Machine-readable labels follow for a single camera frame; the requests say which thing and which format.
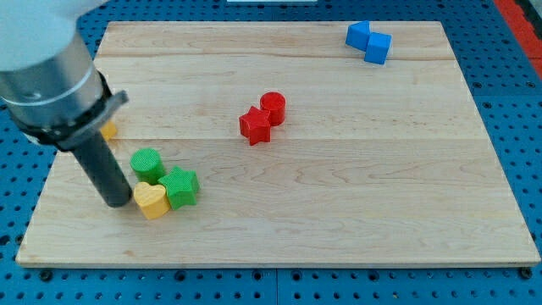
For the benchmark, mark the green star block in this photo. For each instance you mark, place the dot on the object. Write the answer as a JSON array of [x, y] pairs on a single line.
[[181, 187]]

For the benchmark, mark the green cylinder block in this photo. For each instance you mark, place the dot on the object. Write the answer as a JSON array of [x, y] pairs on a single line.
[[147, 165]]

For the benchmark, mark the yellow heart block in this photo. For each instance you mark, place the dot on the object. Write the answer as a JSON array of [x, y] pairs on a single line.
[[151, 199]]

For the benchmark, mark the blue triangular block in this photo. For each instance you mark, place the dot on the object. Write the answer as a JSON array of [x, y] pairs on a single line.
[[358, 34]]

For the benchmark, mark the red star block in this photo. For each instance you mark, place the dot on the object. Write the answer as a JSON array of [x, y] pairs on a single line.
[[255, 125]]

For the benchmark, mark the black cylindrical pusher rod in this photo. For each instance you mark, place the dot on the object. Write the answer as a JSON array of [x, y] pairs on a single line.
[[102, 168]]

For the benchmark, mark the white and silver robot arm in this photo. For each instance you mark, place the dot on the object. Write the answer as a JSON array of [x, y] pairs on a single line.
[[53, 90]]

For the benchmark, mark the red cylinder block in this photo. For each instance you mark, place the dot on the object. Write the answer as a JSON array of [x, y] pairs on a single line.
[[275, 103]]

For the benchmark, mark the wooden board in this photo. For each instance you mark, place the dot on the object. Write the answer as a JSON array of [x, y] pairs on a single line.
[[375, 166]]

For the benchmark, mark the blue cube block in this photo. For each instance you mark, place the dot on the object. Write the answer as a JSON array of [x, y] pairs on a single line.
[[377, 48]]

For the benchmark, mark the yellow block behind arm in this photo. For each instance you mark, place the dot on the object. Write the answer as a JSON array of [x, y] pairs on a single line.
[[108, 130]]

